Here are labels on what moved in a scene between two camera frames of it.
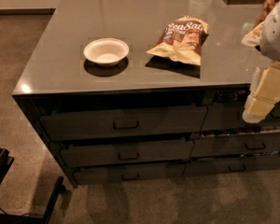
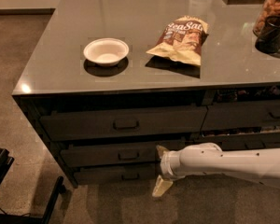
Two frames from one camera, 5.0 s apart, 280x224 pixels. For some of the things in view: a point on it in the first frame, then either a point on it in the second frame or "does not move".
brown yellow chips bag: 183,39 does not move
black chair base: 0,161 does not move
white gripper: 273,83 to 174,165
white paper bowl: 106,52 does not move
